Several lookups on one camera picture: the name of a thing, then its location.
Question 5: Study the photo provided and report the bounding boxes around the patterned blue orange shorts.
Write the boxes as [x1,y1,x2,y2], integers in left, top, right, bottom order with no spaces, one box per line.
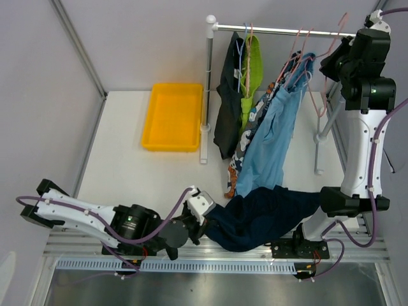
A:
[224,51,301,199]

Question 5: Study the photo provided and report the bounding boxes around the navy blue shorts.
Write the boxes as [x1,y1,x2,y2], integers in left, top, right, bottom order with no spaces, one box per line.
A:
[204,186,320,252]

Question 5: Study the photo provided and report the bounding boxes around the lime green shorts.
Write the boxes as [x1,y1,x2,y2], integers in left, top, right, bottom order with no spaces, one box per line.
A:
[240,35,263,134]

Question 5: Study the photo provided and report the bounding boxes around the blue wire hanger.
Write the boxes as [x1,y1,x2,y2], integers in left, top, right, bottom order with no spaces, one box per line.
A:
[235,39,245,94]

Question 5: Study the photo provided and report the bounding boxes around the light blue shorts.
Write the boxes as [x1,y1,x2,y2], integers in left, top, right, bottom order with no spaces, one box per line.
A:
[234,52,316,197]

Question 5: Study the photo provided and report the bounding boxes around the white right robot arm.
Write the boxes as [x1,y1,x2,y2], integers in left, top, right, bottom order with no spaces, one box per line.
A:
[291,28,396,258]

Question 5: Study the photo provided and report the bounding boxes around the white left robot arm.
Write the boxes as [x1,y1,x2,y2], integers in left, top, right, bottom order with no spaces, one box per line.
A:
[16,179,215,260]

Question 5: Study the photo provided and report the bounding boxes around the yellow plastic tray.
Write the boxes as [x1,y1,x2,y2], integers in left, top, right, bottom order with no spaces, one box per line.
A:
[141,83,203,152]

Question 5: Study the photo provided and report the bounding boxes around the white metal clothes rack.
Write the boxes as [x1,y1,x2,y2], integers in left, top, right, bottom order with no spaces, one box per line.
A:
[199,15,356,165]

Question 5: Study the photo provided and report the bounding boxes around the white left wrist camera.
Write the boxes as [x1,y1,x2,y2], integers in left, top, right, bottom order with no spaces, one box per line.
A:
[187,188,216,226]

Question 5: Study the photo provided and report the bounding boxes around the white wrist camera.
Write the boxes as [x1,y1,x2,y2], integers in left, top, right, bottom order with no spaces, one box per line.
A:
[364,10,391,34]
[187,188,216,226]

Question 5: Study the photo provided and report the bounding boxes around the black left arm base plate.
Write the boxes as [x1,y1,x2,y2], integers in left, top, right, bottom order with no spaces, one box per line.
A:
[101,244,161,256]

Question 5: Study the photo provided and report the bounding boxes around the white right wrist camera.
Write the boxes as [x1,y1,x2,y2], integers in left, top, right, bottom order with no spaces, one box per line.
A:
[364,10,391,34]

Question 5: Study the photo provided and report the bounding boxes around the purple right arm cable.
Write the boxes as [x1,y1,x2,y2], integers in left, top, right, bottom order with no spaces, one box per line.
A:
[299,8,408,282]

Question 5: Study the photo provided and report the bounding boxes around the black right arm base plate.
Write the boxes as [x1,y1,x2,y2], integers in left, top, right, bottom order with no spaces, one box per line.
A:
[270,239,330,259]

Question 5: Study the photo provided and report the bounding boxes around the white slotted cable duct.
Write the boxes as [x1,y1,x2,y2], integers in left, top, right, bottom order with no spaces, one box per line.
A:
[55,258,296,275]

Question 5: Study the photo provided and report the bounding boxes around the aluminium mounting rail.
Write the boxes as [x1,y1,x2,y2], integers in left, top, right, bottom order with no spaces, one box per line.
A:
[43,216,390,263]

